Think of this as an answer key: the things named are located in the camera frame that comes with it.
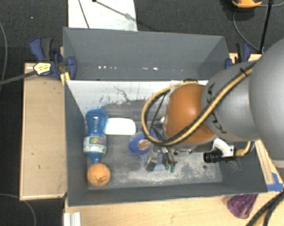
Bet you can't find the purple clear plastic cup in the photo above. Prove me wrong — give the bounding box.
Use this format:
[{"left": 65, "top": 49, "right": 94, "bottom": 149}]
[{"left": 227, "top": 193, "right": 259, "bottom": 219}]

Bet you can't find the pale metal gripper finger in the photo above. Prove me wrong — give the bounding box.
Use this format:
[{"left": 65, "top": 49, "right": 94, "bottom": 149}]
[
  {"left": 146, "top": 161, "right": 158, "bottom": 173},
  {"left": 144, "top": 149, "right": 157, "bottom": 164}
]

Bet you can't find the white rounded block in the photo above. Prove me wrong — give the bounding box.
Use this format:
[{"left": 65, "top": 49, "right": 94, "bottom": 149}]
[{"left": 105, "top": 117, "right": 137, "bottom": 136}]

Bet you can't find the blue clear plastic bottle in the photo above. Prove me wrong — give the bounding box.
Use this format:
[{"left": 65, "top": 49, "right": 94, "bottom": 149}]
[{"left": 82, "top": 109, "right": 109, "bottom": 164}]

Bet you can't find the orange ball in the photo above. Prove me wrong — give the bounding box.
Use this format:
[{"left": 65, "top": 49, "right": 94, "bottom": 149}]
[{"left": 86, "top": 162, "right": 112, "bottom": 187}]

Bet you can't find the grey metal bin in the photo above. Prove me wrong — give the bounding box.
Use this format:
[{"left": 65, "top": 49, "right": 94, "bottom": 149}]
[{"left": 62, "top": 26, "right": 268, "bottom": 207}]

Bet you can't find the pale wood flat board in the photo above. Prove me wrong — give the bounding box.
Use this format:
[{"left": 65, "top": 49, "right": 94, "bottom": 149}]
[{"left": 19, "top": 62, "right": 68, "bottom": 201}]

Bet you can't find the black cylinder on white bracket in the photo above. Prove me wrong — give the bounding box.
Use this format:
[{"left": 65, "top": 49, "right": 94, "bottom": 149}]
[{"left": 203, "top": 137, "right": 252, "bottom": 164}]

